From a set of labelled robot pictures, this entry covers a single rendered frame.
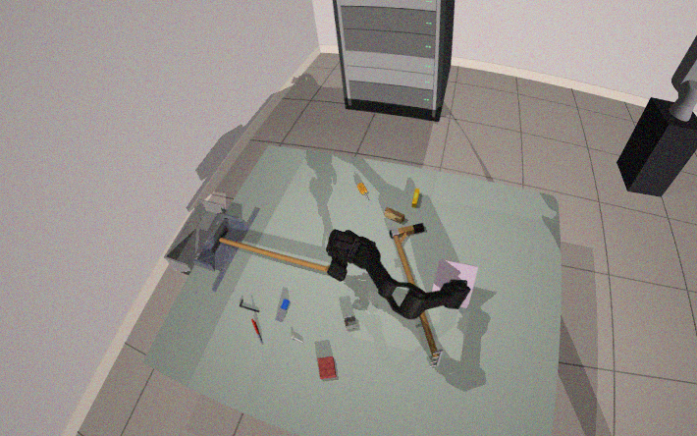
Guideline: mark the red rectangular block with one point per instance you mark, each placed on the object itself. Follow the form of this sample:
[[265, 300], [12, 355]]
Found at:
[[326, 367]]

